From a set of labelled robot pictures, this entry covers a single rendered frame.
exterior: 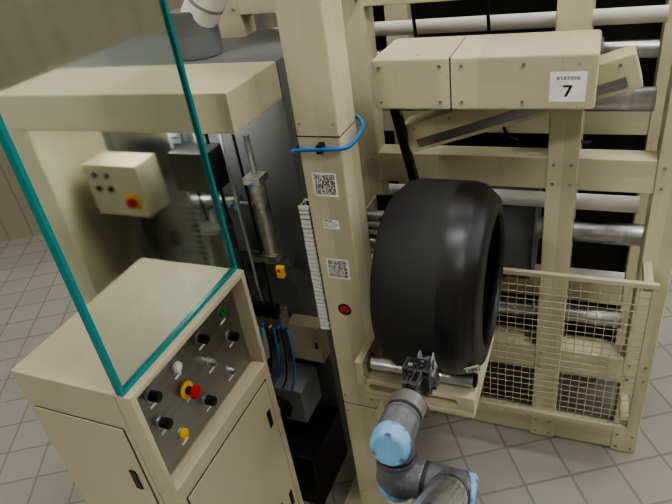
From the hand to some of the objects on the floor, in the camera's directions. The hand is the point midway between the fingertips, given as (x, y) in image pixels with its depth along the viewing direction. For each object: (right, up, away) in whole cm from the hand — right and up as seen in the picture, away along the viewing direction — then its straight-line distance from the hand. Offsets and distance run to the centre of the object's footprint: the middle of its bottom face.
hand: (429, 361), depth 160 cm
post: (-7, -75, +91) cm, 118 cm away
